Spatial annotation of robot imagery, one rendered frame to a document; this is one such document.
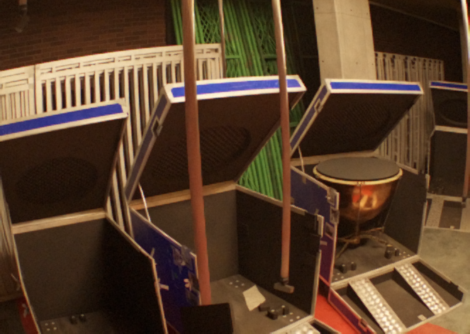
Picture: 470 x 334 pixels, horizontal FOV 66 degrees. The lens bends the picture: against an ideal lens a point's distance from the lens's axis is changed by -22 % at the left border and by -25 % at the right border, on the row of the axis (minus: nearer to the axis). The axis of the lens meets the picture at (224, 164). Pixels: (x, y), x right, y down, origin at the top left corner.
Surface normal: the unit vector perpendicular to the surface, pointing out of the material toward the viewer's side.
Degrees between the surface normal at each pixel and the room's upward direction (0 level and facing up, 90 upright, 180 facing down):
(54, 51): 90
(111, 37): 90
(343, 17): 90
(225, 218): 90
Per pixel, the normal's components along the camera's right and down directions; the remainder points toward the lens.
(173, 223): 0.52, 0.18
